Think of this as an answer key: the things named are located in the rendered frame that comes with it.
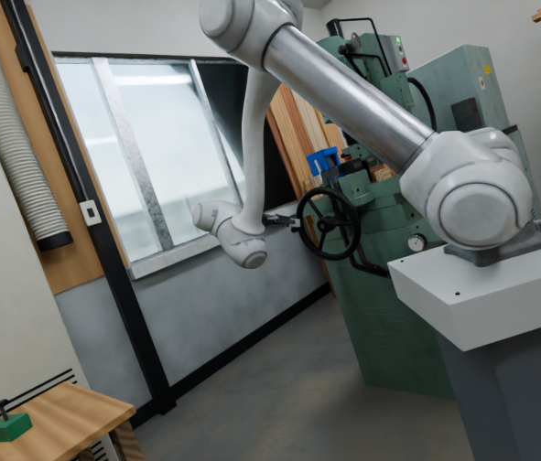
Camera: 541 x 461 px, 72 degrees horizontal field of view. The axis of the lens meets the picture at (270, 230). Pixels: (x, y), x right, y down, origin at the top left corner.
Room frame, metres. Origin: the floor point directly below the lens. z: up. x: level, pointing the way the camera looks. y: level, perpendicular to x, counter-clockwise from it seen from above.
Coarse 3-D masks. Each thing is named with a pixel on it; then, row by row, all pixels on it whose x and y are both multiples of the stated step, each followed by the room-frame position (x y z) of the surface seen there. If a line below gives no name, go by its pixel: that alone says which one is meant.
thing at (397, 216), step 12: (396, 204) 1.36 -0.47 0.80; (408, 204) 1.38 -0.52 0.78; (360, 216) 1.48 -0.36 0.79; (372, 216) 1.44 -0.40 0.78; (384, 216) 1.40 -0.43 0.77; (396, 216) 1.37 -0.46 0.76; (408, 216) 1.36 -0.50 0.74; (420, 216) 1.42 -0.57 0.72; (336, 228) 1.58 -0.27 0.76; (348, 228) 1.53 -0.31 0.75; (372, 228) 1.45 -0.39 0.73; (384, 228) 1.41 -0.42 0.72; (396, 228) 1.38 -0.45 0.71; (324, 240) 1.64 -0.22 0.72
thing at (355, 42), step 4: (356, 36) 1.67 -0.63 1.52; (352, 40) 1.69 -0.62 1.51; (356, 40) 1.68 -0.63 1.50; (352, 44) 1.69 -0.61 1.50; (356, 44) 1.68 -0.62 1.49; (360, 44) 1.68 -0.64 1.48; (348, 48) 1.71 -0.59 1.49; (352, 48) 1.70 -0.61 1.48; (356, 48) 1.69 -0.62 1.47; (360, 48) 1.67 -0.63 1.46; (352, 52) 1.70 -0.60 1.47; (356, 52) 1.69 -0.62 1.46; (360, 52) 1.68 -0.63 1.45; (352, 56) 1.71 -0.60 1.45; (356, 56) 1.69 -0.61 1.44; (360, 56) 1.68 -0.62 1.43; (364, 60) 1.67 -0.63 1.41; (364, 64) 1.67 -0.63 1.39; (368, 72) 1.67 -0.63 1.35; (368, 76) 1.67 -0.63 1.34; (372, 80) 1.68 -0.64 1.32; (372, 84) 1.67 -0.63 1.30; (368, 160) 1.77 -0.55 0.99; (372, 160) 1.75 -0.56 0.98
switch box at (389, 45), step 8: (384, 40) 1.70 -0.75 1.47; (392, 40) 1.68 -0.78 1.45; (400, 40) 1.73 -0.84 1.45; (384, 48) 1.70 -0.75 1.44; (392, 48) 1.68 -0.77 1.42; (392, 56) 1.69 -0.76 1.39; (400, 56) 1.69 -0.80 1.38; (392, 64) 1.69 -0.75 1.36; (400, 64) 1.68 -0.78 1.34; (392, 72) 1.70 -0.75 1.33
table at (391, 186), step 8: (392, 176) 1.44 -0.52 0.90; (400, 176) 1.32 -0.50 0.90; (368, 184) 1.43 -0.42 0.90; (376, 184) 1.40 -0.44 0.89; (384, 184) 1.37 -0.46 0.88; (392, 184) 1.35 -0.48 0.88; (368, 192) 1.43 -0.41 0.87; (376, 192) 1.40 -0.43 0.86; (384, 192) 1.38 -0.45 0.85; (392, 192) 1.36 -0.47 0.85; (312, 200) 1.64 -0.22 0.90; (320, 200) 1.60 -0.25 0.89; (352, 200) 1.38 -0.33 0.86; (360, 200) 1.35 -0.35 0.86; (368, 200) 1.38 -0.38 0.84; (304, 208) 1.68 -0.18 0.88; (320, 208) 1.61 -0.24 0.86; (328, 208) 1.47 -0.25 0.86; (304, 216) 1.69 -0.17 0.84
